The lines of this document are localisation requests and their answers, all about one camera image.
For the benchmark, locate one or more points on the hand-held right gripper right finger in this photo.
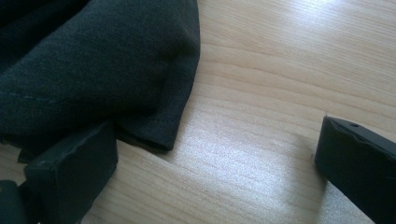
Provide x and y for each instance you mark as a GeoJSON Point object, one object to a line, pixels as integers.
{"type": "Point", "coordinates": [361, 161]}

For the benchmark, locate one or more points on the dark cloth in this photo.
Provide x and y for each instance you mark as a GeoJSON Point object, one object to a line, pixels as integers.
{"type": "Point", "coordinates": [93, 62]}

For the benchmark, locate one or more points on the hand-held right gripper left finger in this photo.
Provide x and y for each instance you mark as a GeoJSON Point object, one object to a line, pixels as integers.
{"type": "Point", "coordinates": [71, 174]}

